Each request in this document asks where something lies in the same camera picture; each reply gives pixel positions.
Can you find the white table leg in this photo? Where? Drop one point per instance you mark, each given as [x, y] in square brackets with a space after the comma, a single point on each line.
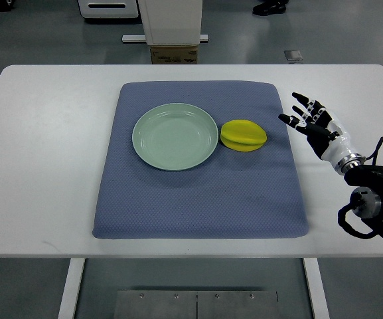
[71, 290]
[315, 287]

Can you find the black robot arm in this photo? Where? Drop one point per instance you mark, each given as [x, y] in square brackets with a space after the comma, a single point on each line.
[366, 201]

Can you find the grey floor socket plate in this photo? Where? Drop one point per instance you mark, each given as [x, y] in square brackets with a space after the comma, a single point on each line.
[293, 55]

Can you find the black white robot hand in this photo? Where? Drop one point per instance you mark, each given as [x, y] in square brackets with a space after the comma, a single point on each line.
[324, 133]

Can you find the yellow starfruit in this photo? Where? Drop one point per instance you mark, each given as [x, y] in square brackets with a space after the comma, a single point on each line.
[243, 135]

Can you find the white cabinet with slot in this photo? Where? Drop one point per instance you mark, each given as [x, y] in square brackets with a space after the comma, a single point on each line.
[108, 9]

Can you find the right white table leg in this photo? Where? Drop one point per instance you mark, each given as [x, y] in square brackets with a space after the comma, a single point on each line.
[315, 287]

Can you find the light green plate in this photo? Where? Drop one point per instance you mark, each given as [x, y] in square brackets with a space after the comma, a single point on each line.
[175, 136]

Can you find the black shoes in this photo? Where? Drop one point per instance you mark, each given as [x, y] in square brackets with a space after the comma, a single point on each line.
[270, 8]

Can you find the blue quilted mat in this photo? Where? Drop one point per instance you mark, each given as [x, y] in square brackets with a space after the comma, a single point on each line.
[220, 193]

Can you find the left white table leg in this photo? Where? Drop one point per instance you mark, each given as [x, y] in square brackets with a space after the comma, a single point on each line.
[71, 290]

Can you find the white pillar stand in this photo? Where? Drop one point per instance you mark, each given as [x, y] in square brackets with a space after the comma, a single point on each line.
[170, 23]

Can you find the brown cardboard box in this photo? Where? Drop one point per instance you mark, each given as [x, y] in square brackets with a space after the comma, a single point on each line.
[174, 55]

